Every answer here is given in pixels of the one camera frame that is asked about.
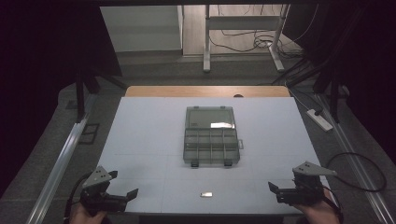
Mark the black floor frame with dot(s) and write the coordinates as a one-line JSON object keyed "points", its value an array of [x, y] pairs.
{"points": [[89, 133]]}

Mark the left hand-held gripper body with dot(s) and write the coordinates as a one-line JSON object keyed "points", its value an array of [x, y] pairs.
{"points": [[95, 182]]}

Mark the white table cover board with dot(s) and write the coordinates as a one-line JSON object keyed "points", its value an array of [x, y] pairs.
{"points": [[149, 140]]}

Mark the aluminium rail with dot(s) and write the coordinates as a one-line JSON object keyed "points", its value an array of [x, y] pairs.
{"points": [[351, 155], [59, 168]]}

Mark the person's right hand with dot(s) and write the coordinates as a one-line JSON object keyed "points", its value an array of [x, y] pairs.
{"points": [[320, 213]]}

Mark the black curtain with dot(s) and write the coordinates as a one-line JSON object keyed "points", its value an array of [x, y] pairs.
{"points": [[367, 62], [40, 62]]}

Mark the white metal desk frame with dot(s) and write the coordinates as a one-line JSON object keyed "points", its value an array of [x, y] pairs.
{"points": [[207, 37]]}

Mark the person's left hand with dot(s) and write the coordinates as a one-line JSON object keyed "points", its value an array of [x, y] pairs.
{"points": [[82, 216]]}

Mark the clear plastic organizer box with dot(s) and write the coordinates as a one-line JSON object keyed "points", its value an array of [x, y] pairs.
{"points": [[211, 143]]}

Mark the small silver metal piece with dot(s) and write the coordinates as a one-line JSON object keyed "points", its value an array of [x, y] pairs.
{"points": [[206, 194]]}

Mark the white power strip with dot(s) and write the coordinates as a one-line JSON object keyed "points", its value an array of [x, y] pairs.
{"points": [[319, 119]]}

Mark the white cabinet panel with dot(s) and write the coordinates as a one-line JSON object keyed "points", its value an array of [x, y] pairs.
{"points": [[140, 28]]}

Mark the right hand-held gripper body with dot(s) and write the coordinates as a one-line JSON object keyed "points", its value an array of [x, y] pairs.
{"points": [[306, 186]]}

